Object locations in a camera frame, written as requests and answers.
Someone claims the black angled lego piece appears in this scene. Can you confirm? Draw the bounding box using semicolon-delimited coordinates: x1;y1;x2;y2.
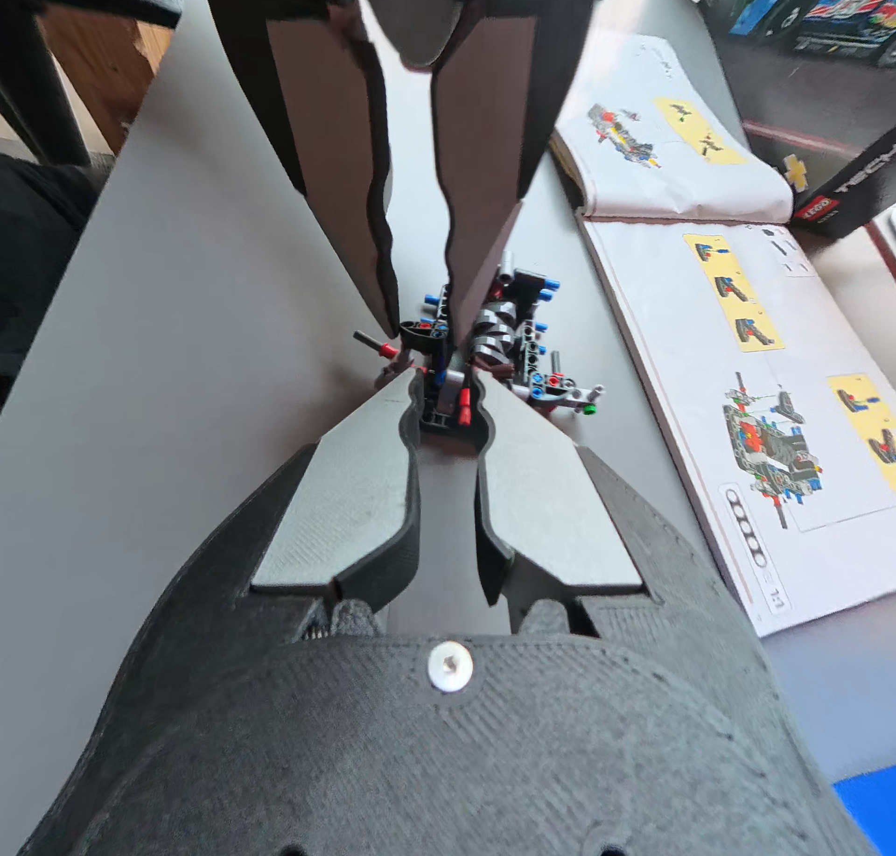
399;318;450;350

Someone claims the black frame lego assembly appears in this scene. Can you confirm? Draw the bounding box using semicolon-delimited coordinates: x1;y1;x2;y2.
353;250;606;451

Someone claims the black lego box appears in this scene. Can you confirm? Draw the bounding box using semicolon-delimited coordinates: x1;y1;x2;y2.
661;0;896;241

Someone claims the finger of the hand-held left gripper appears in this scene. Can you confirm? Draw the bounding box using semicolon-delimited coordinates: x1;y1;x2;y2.
266;7;401;340
430;16;540;347

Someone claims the blue plastic bin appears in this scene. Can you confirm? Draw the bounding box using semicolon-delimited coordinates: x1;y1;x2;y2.
832;772;896;856

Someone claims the open lego instruction booklet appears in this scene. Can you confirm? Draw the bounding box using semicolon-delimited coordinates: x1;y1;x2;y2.
549;33;896;638

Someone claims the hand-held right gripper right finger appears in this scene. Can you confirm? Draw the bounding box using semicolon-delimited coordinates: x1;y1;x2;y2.
475;371;645;610

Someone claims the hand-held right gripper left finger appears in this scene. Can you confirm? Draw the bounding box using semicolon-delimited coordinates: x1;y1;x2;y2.
250;368;423;615

